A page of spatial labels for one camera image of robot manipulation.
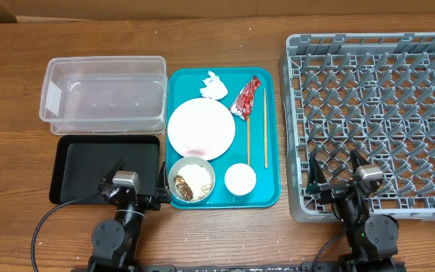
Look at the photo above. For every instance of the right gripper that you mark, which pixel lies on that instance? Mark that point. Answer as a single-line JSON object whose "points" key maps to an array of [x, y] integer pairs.
{"points": [[340, 188]]}

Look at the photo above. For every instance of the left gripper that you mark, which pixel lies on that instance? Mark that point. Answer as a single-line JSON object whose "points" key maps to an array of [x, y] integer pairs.
{"points": [[162, 192]]}

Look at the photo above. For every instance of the grey bowl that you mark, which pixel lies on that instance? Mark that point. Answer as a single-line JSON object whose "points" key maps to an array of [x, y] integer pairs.
{"points": [[189, 161]]}

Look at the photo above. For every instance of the rice food scraps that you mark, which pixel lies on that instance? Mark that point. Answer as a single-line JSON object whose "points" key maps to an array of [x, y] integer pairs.
{"points": [[193, 183]]}

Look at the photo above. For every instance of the wooden chopstick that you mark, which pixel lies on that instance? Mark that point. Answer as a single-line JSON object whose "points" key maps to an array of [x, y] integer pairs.
{"points": [[248, 138], [265, 130]]}

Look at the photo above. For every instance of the white cup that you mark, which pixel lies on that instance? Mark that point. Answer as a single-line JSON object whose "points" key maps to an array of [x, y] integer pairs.
{"points": [[240, 179]]}

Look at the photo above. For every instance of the red foil snack wrapper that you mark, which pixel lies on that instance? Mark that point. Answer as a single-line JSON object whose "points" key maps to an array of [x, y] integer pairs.
{"points": [[244, 102]]}

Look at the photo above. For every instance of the white napkin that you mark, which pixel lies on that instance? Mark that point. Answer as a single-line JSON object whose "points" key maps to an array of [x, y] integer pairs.
{"points": [[214, 88]]}

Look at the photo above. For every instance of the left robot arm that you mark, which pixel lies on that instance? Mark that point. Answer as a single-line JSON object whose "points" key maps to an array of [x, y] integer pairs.
{"points": [[115, 241]]}

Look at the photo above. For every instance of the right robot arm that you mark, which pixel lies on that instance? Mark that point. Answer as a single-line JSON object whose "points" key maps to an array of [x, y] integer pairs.
{"points": [[372, 238]]}

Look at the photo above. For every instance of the grey dishwasher rack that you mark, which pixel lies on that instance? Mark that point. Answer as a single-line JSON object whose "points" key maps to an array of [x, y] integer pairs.
{"points": [[373, 93]]}

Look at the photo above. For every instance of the black plastic tray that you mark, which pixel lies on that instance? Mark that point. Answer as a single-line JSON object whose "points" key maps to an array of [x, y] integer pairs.
{"points": [[82, 160]]}

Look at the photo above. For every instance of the large pink plate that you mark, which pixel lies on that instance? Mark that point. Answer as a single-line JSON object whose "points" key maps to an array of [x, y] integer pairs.
{"points": [[201, 127]]}

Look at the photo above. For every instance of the teal serving tray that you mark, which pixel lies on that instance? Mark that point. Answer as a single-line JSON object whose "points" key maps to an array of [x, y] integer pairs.
{"points": [[184, 85]]}

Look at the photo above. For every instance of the clear plastic bin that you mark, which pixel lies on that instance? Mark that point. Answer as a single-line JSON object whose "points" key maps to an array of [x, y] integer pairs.
{"points": [[105, 95]]}

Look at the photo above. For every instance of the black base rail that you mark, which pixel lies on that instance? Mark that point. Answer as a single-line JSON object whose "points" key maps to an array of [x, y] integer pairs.
{"points": [[326, 266]]}

